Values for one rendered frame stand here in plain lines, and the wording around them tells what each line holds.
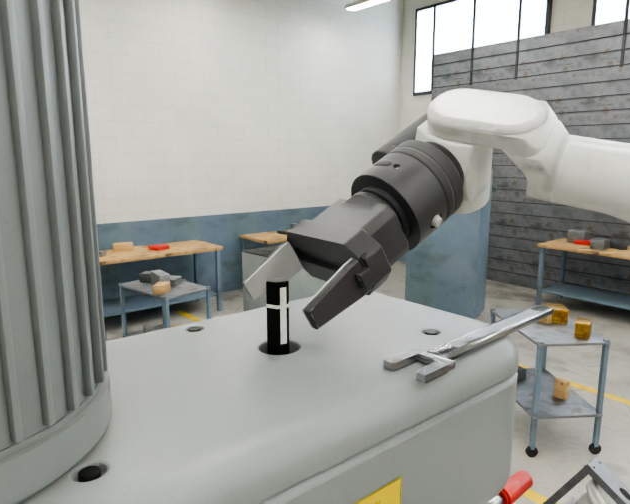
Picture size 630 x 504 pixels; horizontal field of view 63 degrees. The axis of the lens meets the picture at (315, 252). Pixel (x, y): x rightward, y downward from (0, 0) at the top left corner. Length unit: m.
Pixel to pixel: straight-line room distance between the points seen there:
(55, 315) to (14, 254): 0.04
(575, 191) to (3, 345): 0.45
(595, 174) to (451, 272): 6.09
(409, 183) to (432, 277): 6.20
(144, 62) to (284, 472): 7.26
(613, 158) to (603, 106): 7.79
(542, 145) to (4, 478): 0.46
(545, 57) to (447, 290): 3.92
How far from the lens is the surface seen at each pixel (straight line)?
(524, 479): 0.66
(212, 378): 0.41
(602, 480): 0.71
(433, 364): 0.42
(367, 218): 0.45
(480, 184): 0.57
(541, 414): 4.04
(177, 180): 7.55
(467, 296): 6.60
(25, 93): 0.28
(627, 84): 8.24
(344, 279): 0.41
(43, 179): 0.29
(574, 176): 0.52
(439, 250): 6.58
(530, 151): 0.51
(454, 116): 0.52
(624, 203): 0.52
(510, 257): 8.96
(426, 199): 0.48
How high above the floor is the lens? 2.05
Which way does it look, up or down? 10 degrees down
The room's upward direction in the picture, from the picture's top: straight up
